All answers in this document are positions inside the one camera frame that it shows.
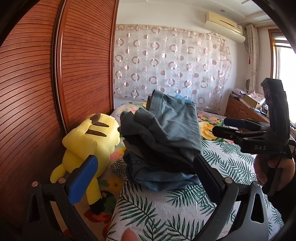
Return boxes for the black cable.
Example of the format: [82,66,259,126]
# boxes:
[261,143,292,195]

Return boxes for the grey-blue pants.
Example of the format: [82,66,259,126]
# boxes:
[119,90,202,174]

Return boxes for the left hand fingertip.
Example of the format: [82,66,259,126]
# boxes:
[121,228,138,241]

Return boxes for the folded blue jeans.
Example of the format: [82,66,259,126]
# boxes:
[123,151,201,192]

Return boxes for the cardboard box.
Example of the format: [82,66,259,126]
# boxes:
[243,92,265,109]

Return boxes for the floral blanket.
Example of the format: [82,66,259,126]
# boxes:
[83,101,234,232]

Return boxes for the window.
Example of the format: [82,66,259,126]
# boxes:
[268,29,296,98]

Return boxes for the beige window curtain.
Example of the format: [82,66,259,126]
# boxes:
[246,24,259,93]

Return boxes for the circle pattern curtain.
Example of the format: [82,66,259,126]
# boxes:
[113,24,232,112]

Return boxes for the right hand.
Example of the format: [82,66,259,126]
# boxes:
[253,155,296,191]

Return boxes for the leaf print bed sheet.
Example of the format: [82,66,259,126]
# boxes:
[105,138,285,241]

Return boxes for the wooden sideboard cabinet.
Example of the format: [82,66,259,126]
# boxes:
[225,97,269,123]

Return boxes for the wooden wardrobe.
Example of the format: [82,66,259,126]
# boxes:
[1,1,119,228]

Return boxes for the yellow plush toy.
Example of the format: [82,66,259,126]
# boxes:
[50,113,120,215]

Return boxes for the white air conditioner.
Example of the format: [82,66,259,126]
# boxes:
[205,11,245,43]

